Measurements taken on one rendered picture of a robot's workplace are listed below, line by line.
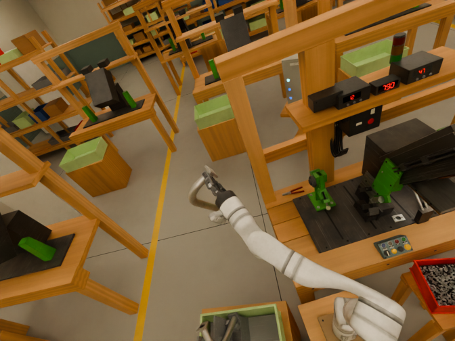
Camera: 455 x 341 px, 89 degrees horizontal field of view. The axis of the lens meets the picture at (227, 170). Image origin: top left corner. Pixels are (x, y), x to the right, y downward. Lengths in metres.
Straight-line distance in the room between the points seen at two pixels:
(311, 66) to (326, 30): 0.15
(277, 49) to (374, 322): 1.00
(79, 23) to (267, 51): 11.12
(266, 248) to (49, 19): 12.18
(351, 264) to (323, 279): 0.83
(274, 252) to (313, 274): 0.11
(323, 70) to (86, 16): 11.03
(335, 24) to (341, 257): 1.16
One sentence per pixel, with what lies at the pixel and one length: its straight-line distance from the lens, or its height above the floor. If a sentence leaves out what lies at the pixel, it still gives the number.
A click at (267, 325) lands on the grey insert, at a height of 0.85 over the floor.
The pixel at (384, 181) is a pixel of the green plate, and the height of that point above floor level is 1.16.
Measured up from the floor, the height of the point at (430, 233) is 0.90.
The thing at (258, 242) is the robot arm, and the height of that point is 1.69.
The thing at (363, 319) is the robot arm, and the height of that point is 1.62.
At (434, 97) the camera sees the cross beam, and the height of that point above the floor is 1.23.
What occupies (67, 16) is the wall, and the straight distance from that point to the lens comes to 12.11.
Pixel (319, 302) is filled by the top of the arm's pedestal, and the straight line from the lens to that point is 1.48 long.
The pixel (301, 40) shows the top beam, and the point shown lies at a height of 1.90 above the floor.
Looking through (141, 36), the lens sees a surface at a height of 0.81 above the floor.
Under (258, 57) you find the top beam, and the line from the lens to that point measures 1.14.
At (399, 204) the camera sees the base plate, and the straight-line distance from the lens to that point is 1.74.
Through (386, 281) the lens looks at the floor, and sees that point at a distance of 2.47.
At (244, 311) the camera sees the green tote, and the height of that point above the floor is 0.94.
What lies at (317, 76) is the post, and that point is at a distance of 1.28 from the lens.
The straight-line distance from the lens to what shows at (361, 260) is 1.52.
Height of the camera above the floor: 2.29
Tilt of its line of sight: 42 degrees down
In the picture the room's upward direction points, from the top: 24 degrees counter-clockwise
